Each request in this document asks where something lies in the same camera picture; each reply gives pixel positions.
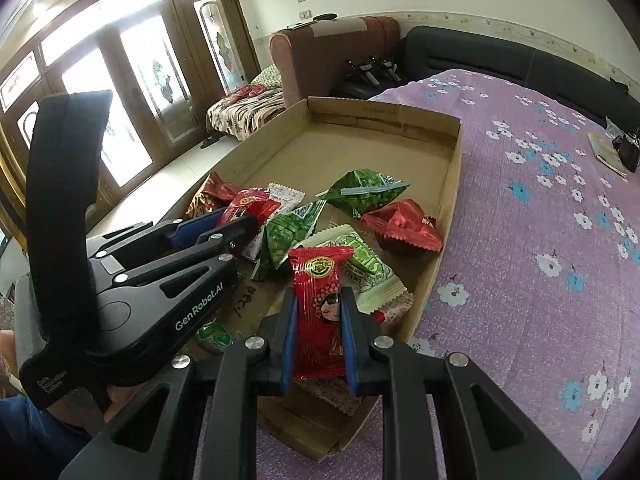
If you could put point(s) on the clear green cookie packet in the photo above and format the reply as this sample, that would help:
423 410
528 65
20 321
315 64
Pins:
215 337

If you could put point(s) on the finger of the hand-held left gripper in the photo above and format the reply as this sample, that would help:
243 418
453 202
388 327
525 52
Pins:
220 242
197 227

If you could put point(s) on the person's left hand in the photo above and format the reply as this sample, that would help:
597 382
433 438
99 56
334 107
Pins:
120 400

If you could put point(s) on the dark red snack packet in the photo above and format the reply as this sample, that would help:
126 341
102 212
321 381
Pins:
405 227
210 195

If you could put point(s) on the black sofa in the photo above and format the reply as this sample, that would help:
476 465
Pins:
475 50

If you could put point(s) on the black device pile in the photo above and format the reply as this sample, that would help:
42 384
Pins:
372 70

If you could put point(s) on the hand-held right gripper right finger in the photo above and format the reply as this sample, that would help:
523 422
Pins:
350 350

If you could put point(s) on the purple floral tablecloth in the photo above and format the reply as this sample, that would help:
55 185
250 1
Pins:
500 260

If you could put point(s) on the blue garment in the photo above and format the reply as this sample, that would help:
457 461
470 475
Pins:
35 440

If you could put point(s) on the white red green-ended packet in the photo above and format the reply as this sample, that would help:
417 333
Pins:
287 195

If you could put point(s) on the folded paper booklet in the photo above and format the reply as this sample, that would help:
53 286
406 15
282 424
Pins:
605 152

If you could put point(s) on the floral blanket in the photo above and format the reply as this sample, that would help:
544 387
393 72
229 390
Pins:
245 110

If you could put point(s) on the wooden glazed door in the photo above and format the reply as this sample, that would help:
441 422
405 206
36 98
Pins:
165 85

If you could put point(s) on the small black clip holder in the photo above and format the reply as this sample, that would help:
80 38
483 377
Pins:
627 147

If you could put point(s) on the shallow cardboard box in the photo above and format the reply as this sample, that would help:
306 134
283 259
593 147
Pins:
360 160

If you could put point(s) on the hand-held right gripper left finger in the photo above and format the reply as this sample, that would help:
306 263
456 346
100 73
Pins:
287 350

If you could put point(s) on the pale green snack packet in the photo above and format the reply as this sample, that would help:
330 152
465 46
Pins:
372 270

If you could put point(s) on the brown armchair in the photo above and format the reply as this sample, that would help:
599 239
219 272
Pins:
320 60

